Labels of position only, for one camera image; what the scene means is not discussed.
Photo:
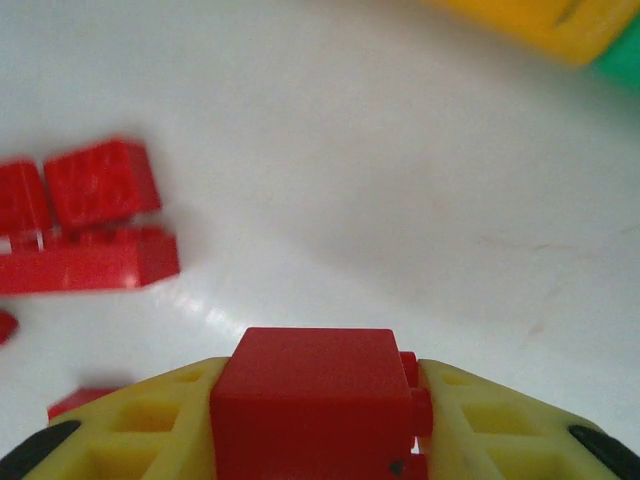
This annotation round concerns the orange plastic bin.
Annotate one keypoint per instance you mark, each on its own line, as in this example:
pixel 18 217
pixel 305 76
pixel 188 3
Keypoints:
pixel 525 20

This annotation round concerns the green plastic bin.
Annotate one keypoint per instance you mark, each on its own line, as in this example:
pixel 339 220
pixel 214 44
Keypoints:
pixel 625 62

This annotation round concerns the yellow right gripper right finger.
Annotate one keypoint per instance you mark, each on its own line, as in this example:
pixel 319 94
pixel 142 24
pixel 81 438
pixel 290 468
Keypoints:
pixel 530 450

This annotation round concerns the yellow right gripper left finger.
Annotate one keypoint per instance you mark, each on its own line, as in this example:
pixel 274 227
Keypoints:
pixel 100 450

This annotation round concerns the small red lego brick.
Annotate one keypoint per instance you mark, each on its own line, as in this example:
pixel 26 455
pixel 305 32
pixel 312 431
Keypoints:
pixel 310 400

